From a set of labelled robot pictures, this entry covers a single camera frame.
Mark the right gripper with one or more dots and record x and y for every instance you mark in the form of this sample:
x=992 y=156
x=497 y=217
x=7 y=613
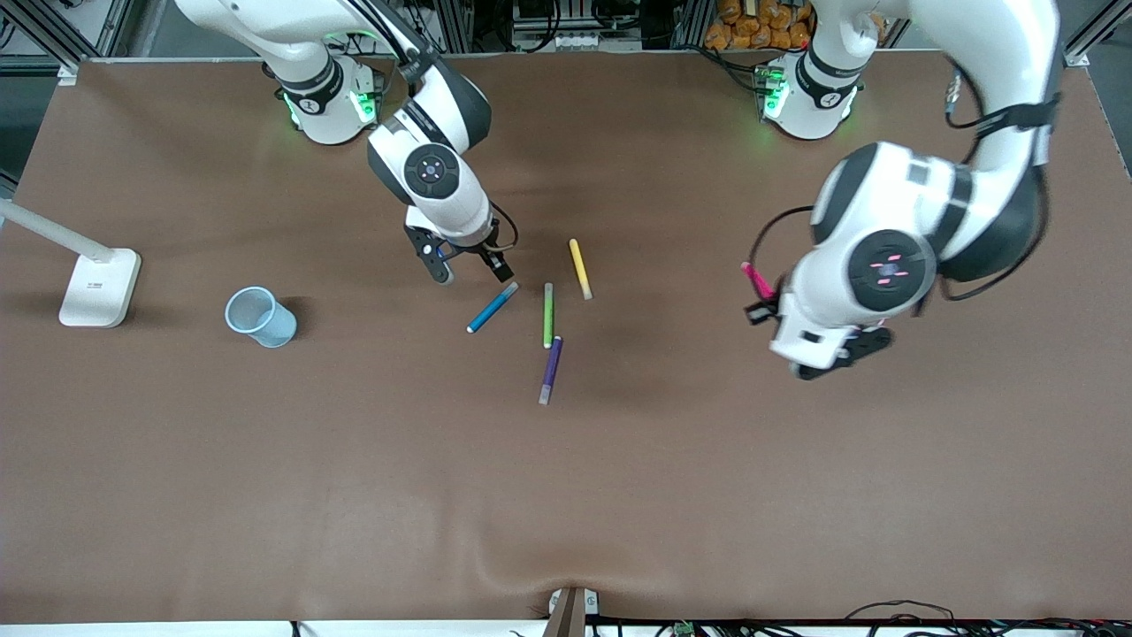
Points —
x=487 y=253

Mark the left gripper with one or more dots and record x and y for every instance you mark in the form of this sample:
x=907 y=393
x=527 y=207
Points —
x=759 y=310

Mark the pink marker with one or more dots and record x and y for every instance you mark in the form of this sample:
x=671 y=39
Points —
x=758 y=280

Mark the blue marker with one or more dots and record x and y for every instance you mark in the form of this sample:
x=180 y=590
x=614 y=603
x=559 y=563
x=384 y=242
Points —
x=492 y=308

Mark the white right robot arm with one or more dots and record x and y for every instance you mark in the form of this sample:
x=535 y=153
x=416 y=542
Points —
x=433 y=106

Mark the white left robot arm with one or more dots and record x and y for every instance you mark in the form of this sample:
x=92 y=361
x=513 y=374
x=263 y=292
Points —
x=884 y=203

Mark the green marker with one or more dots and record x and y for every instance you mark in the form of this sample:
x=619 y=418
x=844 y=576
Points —
x=547 y=314

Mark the yellow marker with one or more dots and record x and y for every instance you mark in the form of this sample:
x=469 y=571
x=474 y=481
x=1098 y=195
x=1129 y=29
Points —
x=579 y=267

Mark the purple marker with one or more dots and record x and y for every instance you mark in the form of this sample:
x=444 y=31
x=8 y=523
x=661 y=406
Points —
x=552 y=364

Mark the blue plastic cup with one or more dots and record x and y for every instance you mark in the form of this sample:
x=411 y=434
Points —
x=274 y=329

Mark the grey power strip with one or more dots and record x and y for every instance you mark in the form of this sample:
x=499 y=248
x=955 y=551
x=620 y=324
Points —
x=575 y=41

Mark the bag of orange items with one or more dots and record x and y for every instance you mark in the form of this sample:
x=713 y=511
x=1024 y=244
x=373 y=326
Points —
x=752 y=26

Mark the white lamp stand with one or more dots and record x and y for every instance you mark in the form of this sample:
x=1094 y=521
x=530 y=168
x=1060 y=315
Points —
x=97 y=292

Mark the table edge clamp mount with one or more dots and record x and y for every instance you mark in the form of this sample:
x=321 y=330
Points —
x=566 y=615

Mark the aluminium frame post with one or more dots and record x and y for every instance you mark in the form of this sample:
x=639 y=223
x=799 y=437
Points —
x=1092 y=31
x=115 y=26

